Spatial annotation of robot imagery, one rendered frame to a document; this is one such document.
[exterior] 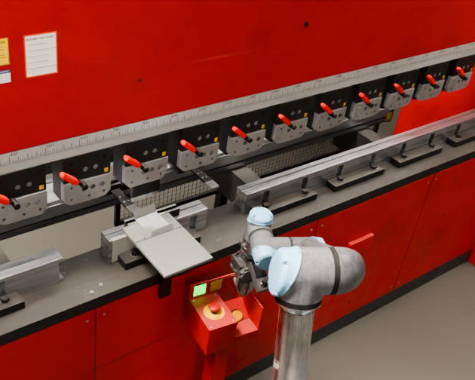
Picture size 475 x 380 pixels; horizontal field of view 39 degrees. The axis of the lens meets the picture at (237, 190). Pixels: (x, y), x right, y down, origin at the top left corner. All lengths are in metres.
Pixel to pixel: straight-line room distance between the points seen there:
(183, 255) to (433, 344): 1.76
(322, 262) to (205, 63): 0.76
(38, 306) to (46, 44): 0.82
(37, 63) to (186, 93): 0.49
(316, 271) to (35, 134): 0.81
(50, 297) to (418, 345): 1.97
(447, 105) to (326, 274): 2.48
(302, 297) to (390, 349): 1.88
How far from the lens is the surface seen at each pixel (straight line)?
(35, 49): 1.74
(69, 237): 3.75
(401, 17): 2.62
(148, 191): 2.21
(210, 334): 2.23
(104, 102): 1.90
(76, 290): 2.19
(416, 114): 4.10
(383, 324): 3.55
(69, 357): 2.30
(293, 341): 1.66
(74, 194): 2.01
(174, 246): 2.16
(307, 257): 1.58
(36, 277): 2.16
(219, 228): 2.46
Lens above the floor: 2.40
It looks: 35 degrees down
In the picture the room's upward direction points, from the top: 9 degrees clockwise
